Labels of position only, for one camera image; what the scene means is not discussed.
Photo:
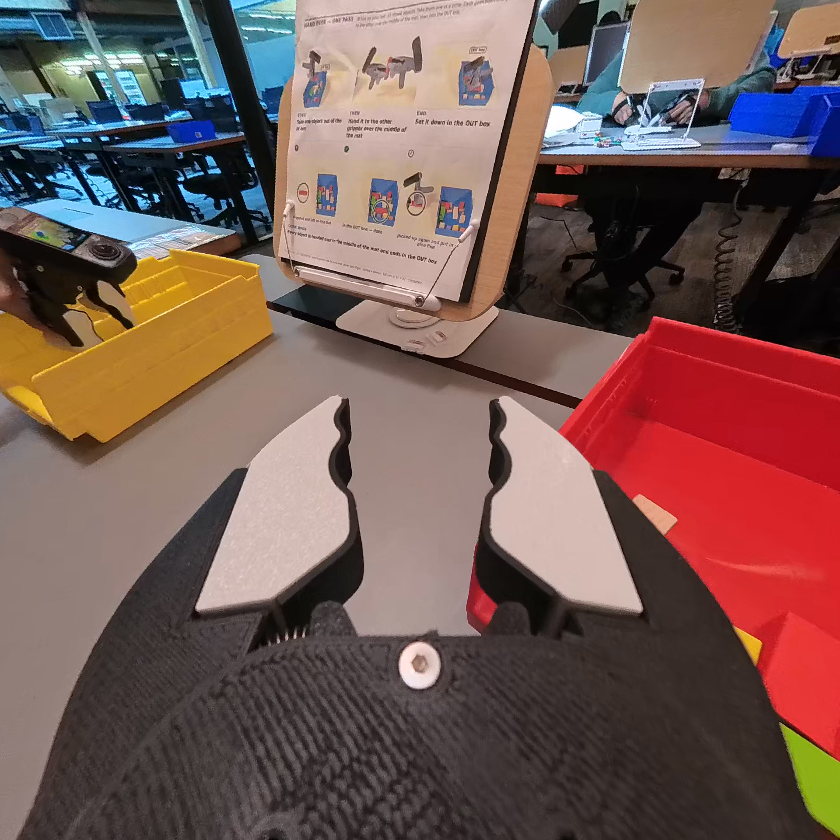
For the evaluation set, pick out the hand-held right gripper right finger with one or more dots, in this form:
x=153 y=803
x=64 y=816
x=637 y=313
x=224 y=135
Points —
x=558 y=518

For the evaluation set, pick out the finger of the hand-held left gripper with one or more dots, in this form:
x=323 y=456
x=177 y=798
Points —
x=117 y=305
x=82 y=327

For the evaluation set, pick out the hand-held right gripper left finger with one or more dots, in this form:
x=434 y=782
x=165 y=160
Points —
x=282 y=518

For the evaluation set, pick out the yellow plastic bin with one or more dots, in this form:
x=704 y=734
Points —
x=184 y=341

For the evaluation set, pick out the person's left hand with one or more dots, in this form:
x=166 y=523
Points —
x=10 y=295

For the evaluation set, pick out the clear plastic bag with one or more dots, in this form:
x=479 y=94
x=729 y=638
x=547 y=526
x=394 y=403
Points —
x=177 y=237

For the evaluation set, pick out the tan wooden block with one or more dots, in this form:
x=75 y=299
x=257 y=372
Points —
x=656 y=515

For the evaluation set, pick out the long dark desk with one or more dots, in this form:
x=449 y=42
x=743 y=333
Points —
x=164 y=145

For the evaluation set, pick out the grey table mat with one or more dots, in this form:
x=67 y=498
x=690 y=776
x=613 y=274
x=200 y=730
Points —
x=131 y=512

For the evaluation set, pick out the red plastic bin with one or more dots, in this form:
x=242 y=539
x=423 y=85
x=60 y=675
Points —
x=722 y=472

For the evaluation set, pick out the small blue plastic bin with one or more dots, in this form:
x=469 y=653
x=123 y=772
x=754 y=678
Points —
x=191 y=131

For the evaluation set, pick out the yellow block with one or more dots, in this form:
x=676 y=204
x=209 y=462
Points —
x=750 y=646

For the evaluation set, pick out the black pillar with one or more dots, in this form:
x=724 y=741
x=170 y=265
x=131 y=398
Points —
x=239 y=98

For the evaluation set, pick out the black office chair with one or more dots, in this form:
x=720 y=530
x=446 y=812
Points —
x=623 y=269

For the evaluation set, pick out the red block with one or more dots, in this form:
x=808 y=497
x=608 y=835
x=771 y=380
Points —
x=807 y=676

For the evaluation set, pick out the instruction sheet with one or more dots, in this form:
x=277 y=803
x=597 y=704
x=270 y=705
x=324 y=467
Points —
x=394 y=164

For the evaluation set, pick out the green block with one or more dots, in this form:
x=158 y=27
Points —
x=817 y=781

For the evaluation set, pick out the small white box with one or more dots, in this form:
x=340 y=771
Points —
x=589 y=124

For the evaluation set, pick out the grey desk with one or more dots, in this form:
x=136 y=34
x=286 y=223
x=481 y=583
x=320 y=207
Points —
x=722 y=154

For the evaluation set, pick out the computer monitor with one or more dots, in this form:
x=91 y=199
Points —
x=604 y=52

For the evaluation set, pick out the large wooden document stand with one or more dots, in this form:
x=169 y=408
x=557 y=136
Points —
x=695 y=39

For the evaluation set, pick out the small wooden document stand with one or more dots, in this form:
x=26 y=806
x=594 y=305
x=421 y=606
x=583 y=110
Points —
x=810 y=33

